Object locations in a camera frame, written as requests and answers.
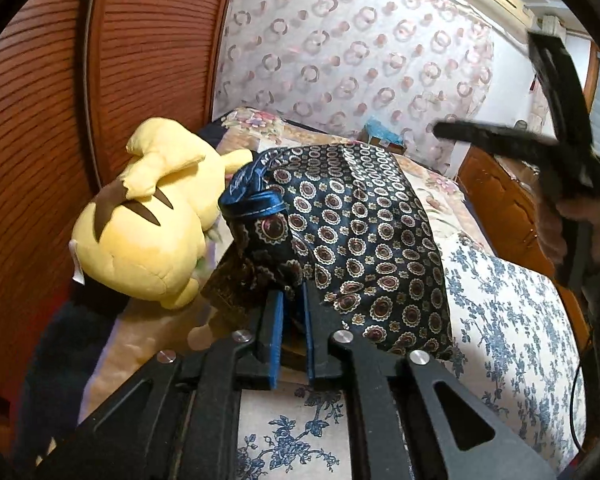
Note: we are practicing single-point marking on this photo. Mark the yellow plush toy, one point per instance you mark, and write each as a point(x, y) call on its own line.
point(140, 240)

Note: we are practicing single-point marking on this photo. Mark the navy circle-patterned satin shirt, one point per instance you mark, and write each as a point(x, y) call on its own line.
point(360, 240)

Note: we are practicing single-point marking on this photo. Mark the person's right hand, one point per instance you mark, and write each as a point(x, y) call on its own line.
point(547, 230)

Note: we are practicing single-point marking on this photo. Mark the floral bedspread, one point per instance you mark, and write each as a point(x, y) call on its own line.
point(260, 122)

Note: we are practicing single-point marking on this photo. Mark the brown patterned cloth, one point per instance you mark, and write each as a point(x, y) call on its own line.
point(227, 292)

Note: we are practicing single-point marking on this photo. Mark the brown louvred wardrobe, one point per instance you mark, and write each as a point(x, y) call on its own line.
point(55, 110)

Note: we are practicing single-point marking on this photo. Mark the white blue-flowered cloth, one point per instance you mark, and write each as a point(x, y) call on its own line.
point(505, 320)

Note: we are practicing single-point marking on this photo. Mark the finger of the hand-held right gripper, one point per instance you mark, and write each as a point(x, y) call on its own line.
point(555, 75)
point(495, 142)

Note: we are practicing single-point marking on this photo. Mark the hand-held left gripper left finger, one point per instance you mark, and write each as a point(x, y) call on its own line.
point(277, 330)

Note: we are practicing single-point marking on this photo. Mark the wooden sideboard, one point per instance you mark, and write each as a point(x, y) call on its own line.
point(500, 200)

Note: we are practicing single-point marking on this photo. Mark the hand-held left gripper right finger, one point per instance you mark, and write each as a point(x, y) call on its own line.
point(308, 330)

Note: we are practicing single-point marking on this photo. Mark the dark blue mattress sheet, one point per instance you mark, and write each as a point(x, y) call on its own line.
point(60, 360)

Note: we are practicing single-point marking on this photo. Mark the blue bundle behind bed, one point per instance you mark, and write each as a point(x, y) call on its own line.
point(380, 135)

